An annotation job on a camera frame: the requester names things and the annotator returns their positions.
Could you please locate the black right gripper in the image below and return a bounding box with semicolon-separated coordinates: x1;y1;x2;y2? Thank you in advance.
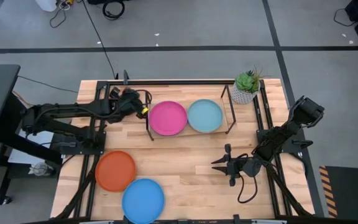
211;143;248;187

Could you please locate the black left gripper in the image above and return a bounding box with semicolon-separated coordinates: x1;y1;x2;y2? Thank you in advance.
118;88;150;121

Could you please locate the magenta plate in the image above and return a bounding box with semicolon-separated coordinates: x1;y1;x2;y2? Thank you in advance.
149;100;188;137

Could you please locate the light teal plate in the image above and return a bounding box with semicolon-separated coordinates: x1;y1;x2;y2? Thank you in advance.
187;98;224;134

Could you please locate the orange plate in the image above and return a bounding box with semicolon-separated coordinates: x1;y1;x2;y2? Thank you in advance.
94;151;137;192

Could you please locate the bright blue plate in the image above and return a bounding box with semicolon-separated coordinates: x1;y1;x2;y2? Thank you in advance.
122;178;165;224

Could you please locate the succulent in white pot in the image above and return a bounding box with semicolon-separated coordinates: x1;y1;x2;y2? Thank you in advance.
230;67;265;105

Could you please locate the black mat with hazard stripes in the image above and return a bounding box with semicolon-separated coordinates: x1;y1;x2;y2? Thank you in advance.
318;166;358;220

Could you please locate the white paper sheet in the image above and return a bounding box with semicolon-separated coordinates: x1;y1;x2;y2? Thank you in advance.
7;127;55;166

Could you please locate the white bucket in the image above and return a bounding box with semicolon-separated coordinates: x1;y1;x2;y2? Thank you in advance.
35;0;58;12

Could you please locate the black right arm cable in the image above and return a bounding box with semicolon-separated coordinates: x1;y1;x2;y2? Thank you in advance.
236;172;259;205

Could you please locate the black aluminium table frame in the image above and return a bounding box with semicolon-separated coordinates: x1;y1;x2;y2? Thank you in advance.
54;79;315;224

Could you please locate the wooden shelf with black frame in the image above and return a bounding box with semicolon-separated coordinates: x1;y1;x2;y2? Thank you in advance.
144;83;237;141

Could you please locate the long black floor cable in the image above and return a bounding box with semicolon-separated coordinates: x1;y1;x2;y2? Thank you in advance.
81;0;117;80

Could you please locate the black cable to desk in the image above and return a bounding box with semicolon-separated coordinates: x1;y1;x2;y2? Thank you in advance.
17;75;79;94

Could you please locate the coiled black cable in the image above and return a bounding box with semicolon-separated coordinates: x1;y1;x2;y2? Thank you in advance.
102;0;126;21

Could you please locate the yellow cable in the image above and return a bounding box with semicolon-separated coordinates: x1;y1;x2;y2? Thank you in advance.
11;90;32;106

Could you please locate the thin black looped cable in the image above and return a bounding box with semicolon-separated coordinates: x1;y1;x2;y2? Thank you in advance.
48;2;68;29

